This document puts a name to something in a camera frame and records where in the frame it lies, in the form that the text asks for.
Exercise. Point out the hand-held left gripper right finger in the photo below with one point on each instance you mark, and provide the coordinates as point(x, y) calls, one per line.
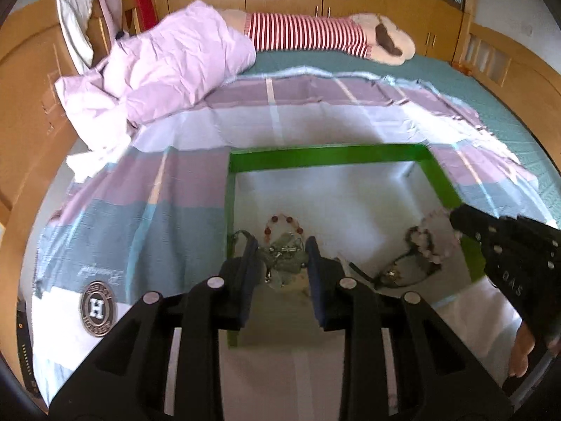
point(312, 255)

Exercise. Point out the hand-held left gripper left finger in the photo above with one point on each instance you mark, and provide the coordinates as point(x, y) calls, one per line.
point(253, 256)

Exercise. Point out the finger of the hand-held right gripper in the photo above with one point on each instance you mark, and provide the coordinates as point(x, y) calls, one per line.
point(469, 223)

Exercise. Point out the green cardboard box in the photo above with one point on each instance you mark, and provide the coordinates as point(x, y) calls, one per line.
point(328, 155)

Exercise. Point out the person's right hand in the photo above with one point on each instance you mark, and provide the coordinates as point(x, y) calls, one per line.
point(521, 351)

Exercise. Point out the patchwork bedsheet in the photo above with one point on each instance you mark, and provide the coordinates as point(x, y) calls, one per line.
point(131, 210)

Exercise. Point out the wooden footboard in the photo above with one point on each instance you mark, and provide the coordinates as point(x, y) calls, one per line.
point(526, 92)

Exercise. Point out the pink quilt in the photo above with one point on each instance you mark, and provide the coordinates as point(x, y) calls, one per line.
point(175, 61)

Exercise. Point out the black flat device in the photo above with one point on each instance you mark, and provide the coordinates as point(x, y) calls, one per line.
point(24, 346)

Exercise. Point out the red cloth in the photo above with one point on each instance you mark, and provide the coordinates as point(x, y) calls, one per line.
point(144, 8)

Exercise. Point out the wooden headboard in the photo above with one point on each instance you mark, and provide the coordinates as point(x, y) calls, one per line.
point(26, 74)

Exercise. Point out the pink garment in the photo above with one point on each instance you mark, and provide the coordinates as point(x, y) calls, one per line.
point(107, 4)

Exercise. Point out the white cloth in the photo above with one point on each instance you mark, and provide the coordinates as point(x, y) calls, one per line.
point(72, 22)

